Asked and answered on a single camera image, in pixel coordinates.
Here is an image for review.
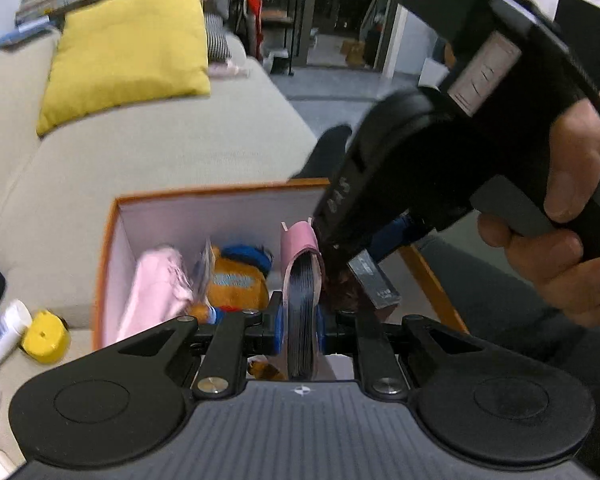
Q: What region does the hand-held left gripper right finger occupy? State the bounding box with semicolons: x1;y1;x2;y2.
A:
314;308;485;402

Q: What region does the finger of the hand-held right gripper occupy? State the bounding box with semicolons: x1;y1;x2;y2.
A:
311;152;381;309

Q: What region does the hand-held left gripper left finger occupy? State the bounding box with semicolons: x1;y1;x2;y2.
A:
111;291;286;402

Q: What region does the pink card case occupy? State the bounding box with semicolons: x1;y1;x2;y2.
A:
279;219;327;382

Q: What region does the dark grey rectangular box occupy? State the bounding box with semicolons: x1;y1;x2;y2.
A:
347;251;402;312

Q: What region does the orange cardboard box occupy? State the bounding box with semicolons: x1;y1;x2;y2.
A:
92;178;470;361

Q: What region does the person's right hand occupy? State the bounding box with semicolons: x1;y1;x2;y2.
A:
477;85;600;329

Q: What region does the orange and blue plush toy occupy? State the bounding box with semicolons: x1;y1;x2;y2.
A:
195;243;277;327

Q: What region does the clear plastic packet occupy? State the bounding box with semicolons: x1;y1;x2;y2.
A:
192;236;217;307

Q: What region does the pink cloth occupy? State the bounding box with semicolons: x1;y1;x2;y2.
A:
114;244;197;347

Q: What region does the pink small cloth item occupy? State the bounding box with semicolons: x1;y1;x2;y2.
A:
209;60;251;80

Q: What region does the beige sofa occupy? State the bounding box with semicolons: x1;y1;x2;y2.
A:
0;30;322;468

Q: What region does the black television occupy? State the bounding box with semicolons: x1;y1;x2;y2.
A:
555;0;600;88

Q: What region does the black metal shelf rack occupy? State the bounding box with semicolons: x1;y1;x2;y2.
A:
240;0;302;77

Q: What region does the striped pillow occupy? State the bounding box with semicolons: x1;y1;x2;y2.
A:
203;12;231;64

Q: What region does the red cloth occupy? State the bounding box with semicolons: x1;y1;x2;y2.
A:
243;0;264;57

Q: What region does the yellow pillow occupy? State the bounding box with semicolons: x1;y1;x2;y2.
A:
36;0;212;137

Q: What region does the white tube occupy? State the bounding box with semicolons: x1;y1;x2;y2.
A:
0;300;34;377

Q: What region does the blue book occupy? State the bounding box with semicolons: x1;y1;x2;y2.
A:
0;15;52;51

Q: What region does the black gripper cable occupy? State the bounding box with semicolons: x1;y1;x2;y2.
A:
490;0;600;152

